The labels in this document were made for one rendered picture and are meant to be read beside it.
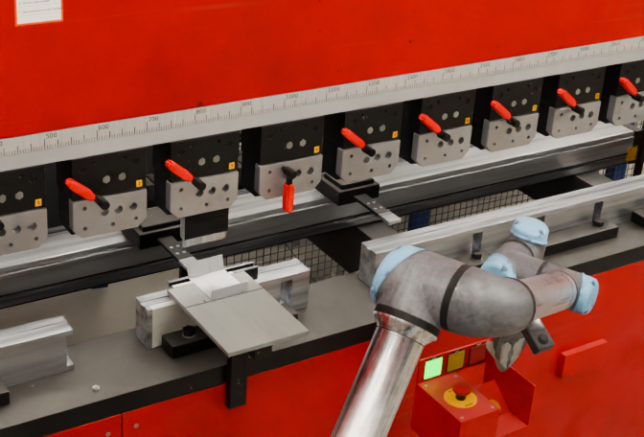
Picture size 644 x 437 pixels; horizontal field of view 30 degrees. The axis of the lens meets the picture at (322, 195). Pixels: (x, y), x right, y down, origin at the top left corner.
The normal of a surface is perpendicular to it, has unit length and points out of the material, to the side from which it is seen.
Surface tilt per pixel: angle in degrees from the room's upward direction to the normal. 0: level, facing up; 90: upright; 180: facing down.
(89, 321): 0
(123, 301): 0
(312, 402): 90
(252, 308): 0
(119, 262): 90
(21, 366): 90
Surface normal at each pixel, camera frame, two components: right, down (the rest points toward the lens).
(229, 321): 0.07, -0.90
